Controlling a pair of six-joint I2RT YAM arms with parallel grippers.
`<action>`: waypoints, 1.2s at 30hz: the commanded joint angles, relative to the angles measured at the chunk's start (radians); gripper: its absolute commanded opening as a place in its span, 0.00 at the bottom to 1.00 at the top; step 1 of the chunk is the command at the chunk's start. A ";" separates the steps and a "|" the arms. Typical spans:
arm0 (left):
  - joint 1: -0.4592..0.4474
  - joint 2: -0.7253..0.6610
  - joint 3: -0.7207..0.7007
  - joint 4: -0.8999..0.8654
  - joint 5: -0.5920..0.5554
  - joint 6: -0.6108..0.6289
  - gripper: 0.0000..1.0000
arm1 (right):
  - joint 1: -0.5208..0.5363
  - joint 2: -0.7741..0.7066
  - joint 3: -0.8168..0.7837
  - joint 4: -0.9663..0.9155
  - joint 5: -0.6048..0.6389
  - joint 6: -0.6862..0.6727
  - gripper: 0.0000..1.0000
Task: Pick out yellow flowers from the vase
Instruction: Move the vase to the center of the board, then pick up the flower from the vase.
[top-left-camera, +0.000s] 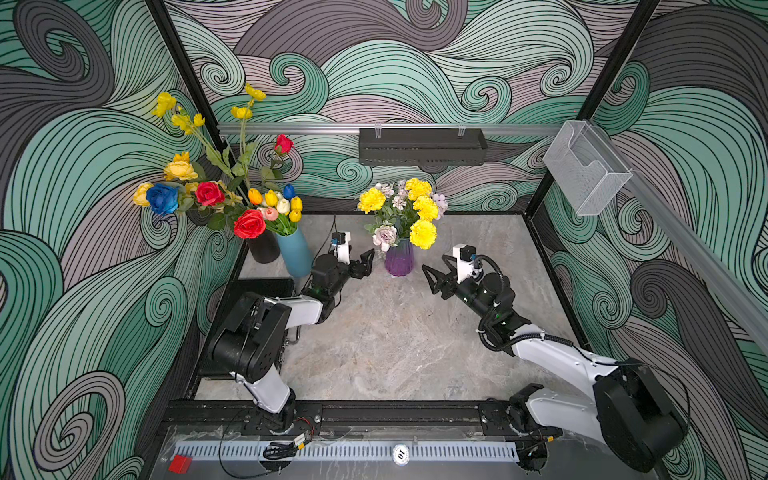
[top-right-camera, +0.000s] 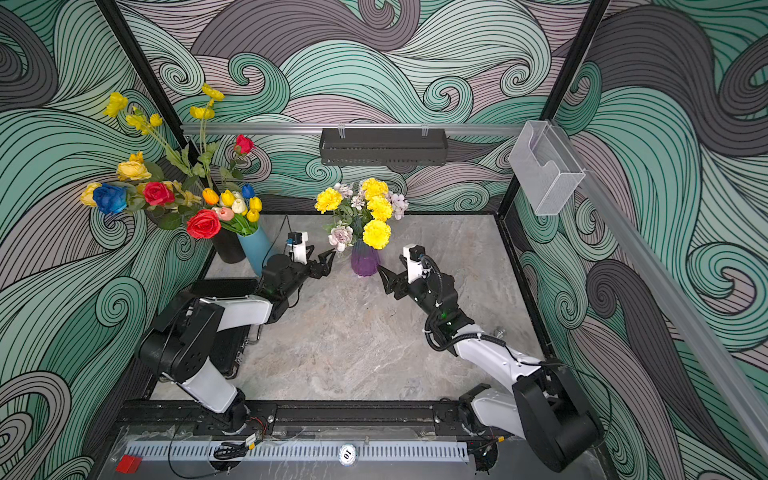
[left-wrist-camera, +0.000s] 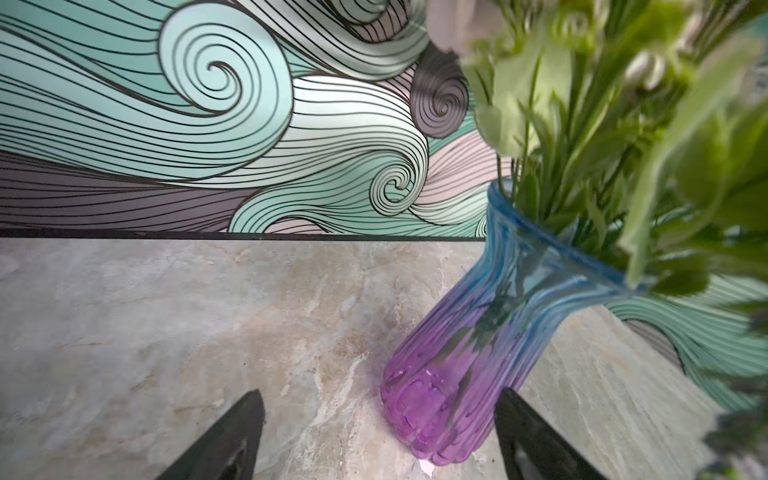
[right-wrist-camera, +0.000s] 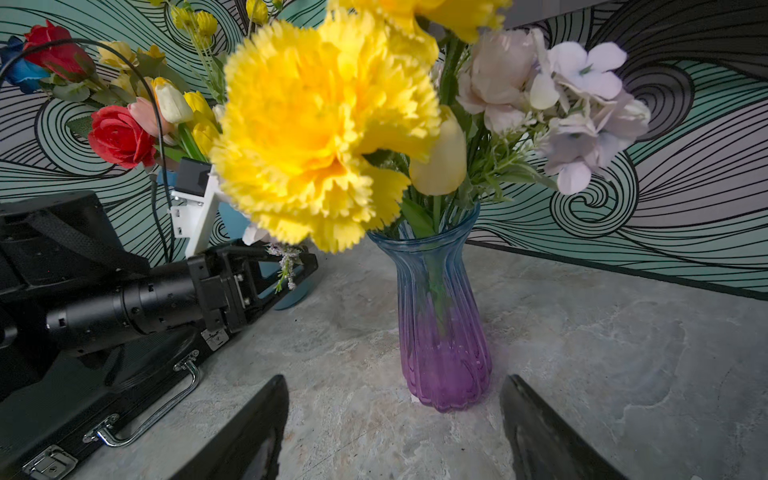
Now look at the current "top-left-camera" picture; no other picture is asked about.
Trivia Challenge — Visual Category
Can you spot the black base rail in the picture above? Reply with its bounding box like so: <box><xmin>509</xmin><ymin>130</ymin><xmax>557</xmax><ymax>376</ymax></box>
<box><xmin>155</xmin><ymin>390</ymin><xmax>618</xmax><ymax>440</ymax></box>

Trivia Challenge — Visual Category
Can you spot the white slotted cable duct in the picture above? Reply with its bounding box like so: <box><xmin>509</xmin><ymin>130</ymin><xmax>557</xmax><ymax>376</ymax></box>
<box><xmin>173</xmin><ymin>440</ymin><xmax>519</xmax><ymax>462</ymax></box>

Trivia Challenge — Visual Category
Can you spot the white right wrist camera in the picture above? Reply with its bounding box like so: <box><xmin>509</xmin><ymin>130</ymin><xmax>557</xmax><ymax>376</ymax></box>
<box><xmin>453</xmin><ymin>244</ymin><xmax>483</xmax><ymax>283</ymax></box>

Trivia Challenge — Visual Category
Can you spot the yellow carnation flower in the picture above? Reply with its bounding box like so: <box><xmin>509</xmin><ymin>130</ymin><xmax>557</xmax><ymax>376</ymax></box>
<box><xmin>413</xmin><ymin>195</ymin><xmax>440</xmax><ymax>222</ymax></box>
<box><xmin>357</xmin><ymin>187</ymin><xmax>387</xmax><ymax>214</ymax></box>
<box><xmin>409</xmin><ymin>219</ymin><xmax>437</xmax><ymax>250</ymax></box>
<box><xmin>405</xmin><ymin>178</ymin><xmax>433</xmax><ymax>201</ymax></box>

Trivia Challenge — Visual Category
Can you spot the purple glass vase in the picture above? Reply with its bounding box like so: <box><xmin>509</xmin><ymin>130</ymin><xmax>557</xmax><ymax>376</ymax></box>
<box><xmin>385</xmin><ymin>239</ymin><xmax>415</xmax><ymax>277</ymax></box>

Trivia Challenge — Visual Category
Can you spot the black vase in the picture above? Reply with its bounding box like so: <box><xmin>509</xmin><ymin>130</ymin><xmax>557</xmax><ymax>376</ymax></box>
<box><xmin>246</xmin><ymin>230</ymin><xmax>280</xmax><ymax>264</ymax></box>

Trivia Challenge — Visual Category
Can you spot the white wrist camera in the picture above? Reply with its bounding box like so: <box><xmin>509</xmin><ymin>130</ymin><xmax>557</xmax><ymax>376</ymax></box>
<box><xmin>331</xmin><ymin>231</ymin><xmax>351</xmax><ymax>265</ymax></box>
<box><xmin>453</xmin><ymin>244</ymin><xmax>483</xmax><ymax>283</ymax></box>

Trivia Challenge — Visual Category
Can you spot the mixed rose bouquet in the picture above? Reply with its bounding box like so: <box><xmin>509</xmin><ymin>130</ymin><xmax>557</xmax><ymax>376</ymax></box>
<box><xmin>132</xmin><ymin>85</ymin><xmax>277</xmax><ymax>240</ymax></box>

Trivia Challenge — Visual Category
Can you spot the black wall tray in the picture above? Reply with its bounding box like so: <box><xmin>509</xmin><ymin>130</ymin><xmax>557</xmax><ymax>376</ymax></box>
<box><xmin>358</xmin><ymin>127</ymin><xmax>488</xmax><ymax>173</ymax></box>

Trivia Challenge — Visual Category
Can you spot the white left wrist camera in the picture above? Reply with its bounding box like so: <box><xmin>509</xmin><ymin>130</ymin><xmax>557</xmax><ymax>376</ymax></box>
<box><xmin>331</xmin><ymin>231</ymin><xmax>351</xmax><ymax>265</ymax></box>

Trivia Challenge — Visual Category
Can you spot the black corner frame post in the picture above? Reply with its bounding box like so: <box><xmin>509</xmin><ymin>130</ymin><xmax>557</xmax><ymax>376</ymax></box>
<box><xmin>524</xmin><ymin>1</ymin><xmax>659</xmax><ymax>224</ymax></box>

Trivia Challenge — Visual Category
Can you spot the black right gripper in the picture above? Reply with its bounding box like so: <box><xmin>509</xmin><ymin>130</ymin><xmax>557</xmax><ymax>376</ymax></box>
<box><xmin>424</xmin><ymin>254</ymin><xmax>493</xmax><ymax>325</ymax></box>

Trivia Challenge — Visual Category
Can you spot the black left corner post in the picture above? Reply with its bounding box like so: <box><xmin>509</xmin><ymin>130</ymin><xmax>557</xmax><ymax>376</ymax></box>
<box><xmin>145</xmin><ymin>0</ymin><xmax>227</xmax><ymax>152</ymax></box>

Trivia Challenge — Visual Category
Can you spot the teal ceramic vase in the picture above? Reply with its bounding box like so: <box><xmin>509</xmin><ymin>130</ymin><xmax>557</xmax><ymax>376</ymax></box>
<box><xmin>277</xmin><ymin>229</ymin><xmax>313</xmax><ymax>278</ymax></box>

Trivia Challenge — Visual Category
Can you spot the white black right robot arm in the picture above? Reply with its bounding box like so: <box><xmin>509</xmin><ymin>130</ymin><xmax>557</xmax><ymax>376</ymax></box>
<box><xmin>422</xmin><ymin>244</ymin><xmax>690</xmax><ymax>473</ymax></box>

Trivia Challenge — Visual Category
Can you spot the clear plastic wall bin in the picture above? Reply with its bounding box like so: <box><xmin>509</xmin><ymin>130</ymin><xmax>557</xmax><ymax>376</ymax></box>
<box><xmin>543</xmin><ymin>120</ymin><xmax>633</xmax><ymax>216</ymax></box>

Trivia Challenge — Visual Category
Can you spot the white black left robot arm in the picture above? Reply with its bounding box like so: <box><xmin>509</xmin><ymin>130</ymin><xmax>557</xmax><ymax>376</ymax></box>
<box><xmin>205</xmin><ymin>249</ymin><xmax>375</xmax><ymax>432</ymax></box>

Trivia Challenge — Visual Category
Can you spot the red small block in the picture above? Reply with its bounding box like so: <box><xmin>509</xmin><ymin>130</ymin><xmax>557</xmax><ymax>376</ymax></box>
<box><xmin>168</xmin><ymin>455</ymin><xmax>192</xmax><ymax>474</ymax></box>

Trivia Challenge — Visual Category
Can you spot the colourful tulip bunch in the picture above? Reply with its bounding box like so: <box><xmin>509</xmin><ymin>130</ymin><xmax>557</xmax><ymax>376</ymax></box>
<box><xmin>247</xmin><ymin>184</ymin><xmax>303</xmax><ymax>237</ymax></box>

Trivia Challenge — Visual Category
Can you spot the pink lilac flower bunch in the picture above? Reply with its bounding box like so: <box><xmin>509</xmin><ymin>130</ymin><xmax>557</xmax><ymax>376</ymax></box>
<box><xmin>366</xmin><ymin>179</ymin><xmax>448</xmax><ymax>253</ymax></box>

